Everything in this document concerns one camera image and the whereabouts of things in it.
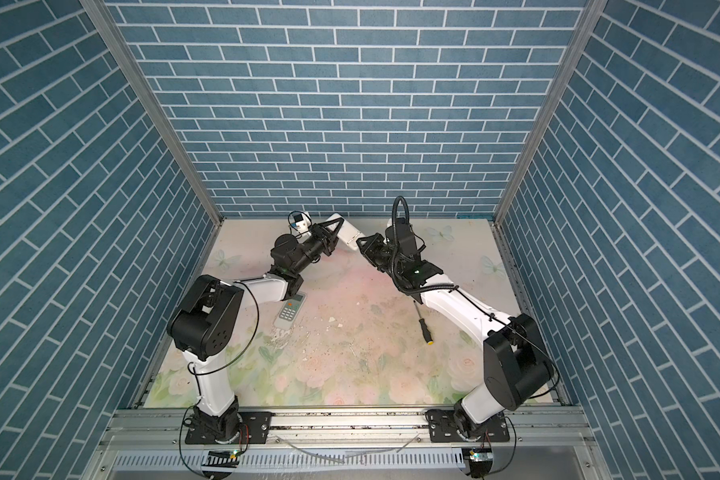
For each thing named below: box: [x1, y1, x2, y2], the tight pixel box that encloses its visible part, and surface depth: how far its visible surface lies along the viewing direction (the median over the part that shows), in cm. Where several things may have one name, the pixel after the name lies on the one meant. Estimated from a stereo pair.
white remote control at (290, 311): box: [274, 292, 307, 330], surface depth 95 cm
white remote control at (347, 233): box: [326, 213, 365, 251], surface depth 85 cm
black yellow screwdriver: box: [413, 300, 434, 345], surface depth 91 cm
